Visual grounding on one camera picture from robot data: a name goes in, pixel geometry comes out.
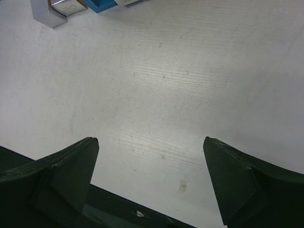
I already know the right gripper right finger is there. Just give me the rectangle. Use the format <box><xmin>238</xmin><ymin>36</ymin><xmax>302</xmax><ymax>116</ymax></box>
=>
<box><xmin>203</xmin><ymin>137</ymin><xmax>304</xmax><ymax>228</ymax></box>

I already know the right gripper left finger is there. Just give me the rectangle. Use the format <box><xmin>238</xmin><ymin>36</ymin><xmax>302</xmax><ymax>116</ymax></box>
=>
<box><xmin>0</xmin><ymin>137</ymin><xmax>99</xmax><ymax>228</ymax></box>

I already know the blue shelf with coloured boards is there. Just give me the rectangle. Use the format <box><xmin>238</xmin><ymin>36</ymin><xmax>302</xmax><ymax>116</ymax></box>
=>
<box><xmin>82</xmin><ymin>0</ymin><xmax>144</xmax><ymax>13</ymax></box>

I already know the plain silver box diagonal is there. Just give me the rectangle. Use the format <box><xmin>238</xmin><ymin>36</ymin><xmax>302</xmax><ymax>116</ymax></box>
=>
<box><xmin>30</xmin><ymin>0</ymin><xmax>87</xmax><ymax>29</ymax></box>

